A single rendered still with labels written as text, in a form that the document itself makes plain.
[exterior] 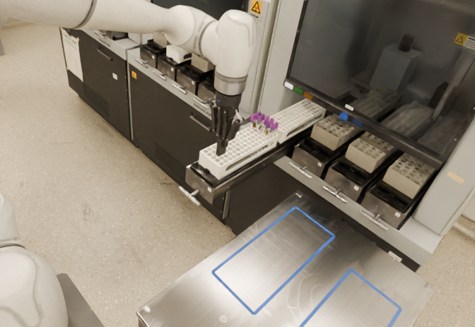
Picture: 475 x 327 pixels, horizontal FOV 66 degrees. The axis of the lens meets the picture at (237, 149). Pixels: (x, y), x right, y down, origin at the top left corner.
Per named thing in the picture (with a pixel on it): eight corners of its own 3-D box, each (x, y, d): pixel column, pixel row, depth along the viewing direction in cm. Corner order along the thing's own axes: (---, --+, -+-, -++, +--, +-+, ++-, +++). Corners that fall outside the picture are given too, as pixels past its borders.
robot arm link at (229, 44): (258, 72, 100) (222, 54, 106) (268, 15, 91) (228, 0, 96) (234, 83, 93) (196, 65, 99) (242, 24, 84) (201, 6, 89)
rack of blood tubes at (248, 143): (256, 134, 139) (259, 121, 135) (276, 147, 134) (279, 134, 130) (197, 165, 121) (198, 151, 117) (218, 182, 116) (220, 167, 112)
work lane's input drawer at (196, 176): (302, 118, 166) (307, 101, 160) (326, 132, 159) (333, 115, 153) (174, 187, 121) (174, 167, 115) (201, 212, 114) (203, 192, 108)
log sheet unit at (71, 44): (66, 69, 267) (58, 21, 245) (85, 85, 254) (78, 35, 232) (63, 70, 265) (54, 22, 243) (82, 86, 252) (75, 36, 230)
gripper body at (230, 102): (249, 91, 103) (244, 119, 109) (227, 79, 107) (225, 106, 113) (230, 99, 98) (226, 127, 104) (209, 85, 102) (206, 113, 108)
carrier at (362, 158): (374, 171, 128) (380, 159, 124) (372, 174, 127) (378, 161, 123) (346, 155, 134) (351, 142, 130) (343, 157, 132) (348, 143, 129)
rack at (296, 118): (304, 109, 158) (307, 97, 155) (323, 120, 154) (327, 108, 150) (259, 133, 140) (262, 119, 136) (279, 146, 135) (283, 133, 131)
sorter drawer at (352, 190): (400, 121, 176) (408, 104, 170) (427, 135, 169) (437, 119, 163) (316, 186, 131) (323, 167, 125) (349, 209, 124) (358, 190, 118)
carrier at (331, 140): (338, 150, 135) (343, 136, 132) (334, 152, 134) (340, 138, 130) (312, 134, 141) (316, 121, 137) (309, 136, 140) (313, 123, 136)
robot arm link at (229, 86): (231, 60, 104) (229, 78, 108) (208, 68, 99) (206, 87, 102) (254, 73, 100) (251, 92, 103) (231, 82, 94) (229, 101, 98)
